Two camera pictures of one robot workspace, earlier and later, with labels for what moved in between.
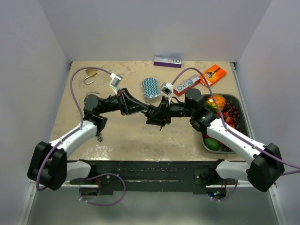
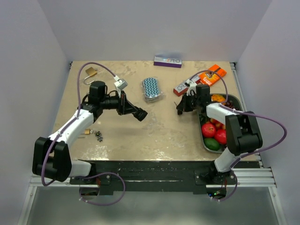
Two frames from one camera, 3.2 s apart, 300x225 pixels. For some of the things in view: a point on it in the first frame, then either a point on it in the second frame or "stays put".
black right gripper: (164, 113) → (183, 106)
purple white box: (168, 62) stays put
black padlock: (152, 110) → (140, 114)
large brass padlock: (91, 72) stays put
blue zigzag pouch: (151, 89) stays put
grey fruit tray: (231, 108) stays put
